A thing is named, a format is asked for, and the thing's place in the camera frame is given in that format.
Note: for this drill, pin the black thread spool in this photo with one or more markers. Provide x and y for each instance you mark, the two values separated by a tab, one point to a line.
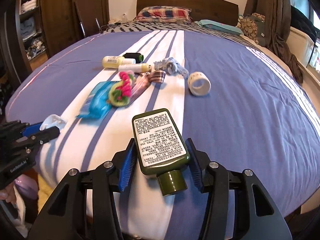
131	56

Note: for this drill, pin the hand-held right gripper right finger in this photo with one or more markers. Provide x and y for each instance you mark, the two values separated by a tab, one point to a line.
195	165

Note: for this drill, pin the pink green yarn pompom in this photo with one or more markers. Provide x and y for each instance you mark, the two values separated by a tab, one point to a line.
122	92

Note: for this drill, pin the thin metal rod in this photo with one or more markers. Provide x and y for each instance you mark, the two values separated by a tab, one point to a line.
97	25

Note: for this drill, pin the small yellow lotion bottle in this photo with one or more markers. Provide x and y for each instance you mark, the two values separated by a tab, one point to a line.
112	62
135	68

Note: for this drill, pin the dark green lotion bottle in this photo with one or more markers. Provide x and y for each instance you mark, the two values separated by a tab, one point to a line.
160	135

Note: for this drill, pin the wood slice print cushion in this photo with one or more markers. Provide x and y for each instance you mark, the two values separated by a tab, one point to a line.
250	27

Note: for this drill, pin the shelf with folded clothes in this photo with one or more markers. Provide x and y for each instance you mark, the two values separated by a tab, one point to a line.
30	17

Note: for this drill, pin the dark wooden headboard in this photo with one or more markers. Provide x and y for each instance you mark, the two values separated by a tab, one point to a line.
212	5

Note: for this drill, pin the blue plastic wrapper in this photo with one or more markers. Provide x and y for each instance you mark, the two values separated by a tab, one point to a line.
97	102

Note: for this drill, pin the teal pillow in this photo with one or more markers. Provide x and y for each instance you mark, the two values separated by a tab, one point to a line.
217	26

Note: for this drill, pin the person's left hand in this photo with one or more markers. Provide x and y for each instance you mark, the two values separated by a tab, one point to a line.
4	194

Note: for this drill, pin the brown curtain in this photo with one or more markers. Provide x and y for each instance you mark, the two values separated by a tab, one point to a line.
270	10

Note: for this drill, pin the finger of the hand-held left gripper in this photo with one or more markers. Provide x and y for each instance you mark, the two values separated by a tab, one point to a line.
46	135
33	128

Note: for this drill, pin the white perforated tape roll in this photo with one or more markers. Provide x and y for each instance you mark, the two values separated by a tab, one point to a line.
202	86

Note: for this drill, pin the white cloth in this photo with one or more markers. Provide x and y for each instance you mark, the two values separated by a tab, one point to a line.
53	121

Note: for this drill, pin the grey black patterned bed sheet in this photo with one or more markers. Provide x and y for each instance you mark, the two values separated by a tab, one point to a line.
175	26

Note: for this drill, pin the black jacket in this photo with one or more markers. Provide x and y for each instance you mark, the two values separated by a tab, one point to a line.
303	20

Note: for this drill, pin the white storage box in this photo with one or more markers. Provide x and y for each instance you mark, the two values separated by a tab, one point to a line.
302	47

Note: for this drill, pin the yellow fluffy rug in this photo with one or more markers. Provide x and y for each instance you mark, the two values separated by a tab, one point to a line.
46	192

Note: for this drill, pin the lilac plastic bag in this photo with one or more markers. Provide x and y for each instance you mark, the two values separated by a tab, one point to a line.
26	186

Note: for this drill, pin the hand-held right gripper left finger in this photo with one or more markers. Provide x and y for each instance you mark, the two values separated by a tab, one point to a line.
126	165

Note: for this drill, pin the plaid pillow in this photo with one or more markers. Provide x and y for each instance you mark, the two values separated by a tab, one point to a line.
162	13

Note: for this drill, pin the blue white striped blanket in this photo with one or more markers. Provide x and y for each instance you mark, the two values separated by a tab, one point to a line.
237	92

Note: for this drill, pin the dark wooden wardrobe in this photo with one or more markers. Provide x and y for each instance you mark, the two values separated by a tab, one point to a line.
62	12

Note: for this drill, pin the plaid fabric strip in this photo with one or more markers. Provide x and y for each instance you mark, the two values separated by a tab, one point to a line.
157	76

